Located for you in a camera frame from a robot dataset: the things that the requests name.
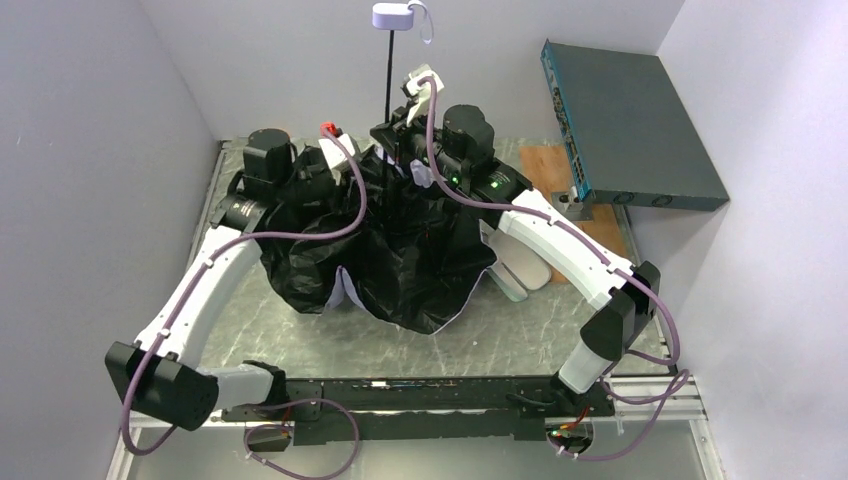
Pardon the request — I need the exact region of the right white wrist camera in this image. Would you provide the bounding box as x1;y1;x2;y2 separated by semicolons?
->
402;63;444;127

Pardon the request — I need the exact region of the brown wooden board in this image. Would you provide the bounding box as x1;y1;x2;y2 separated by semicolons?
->
515;146;638;290

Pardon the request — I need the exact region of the lilac umbrella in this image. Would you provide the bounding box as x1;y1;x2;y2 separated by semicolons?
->
258;0;499;336

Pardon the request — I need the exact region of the dark network switch box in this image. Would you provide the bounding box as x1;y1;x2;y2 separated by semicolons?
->
540;41;730;212

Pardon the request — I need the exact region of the metal bracket stand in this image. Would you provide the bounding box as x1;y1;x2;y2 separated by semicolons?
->
551;190;593;223

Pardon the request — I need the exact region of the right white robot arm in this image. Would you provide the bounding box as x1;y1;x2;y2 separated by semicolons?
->
369;104;660;395

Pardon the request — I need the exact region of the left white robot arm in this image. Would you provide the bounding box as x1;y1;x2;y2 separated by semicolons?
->
105;124;366;437

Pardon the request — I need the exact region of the mint green zipper case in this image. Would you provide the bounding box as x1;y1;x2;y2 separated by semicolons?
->
481;225;552;302

